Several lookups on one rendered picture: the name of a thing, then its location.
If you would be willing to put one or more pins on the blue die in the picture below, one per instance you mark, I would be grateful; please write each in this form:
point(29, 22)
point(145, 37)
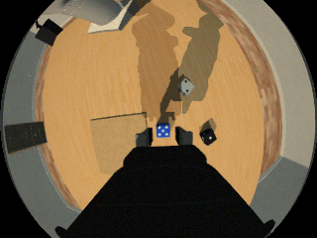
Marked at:
point(163, 130)

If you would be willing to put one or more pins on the tan square mat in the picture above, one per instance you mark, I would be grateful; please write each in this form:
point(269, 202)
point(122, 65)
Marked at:
point(114, 138)

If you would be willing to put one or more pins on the white die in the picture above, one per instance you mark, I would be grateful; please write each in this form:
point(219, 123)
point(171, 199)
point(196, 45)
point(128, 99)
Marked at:
point(185, 87)

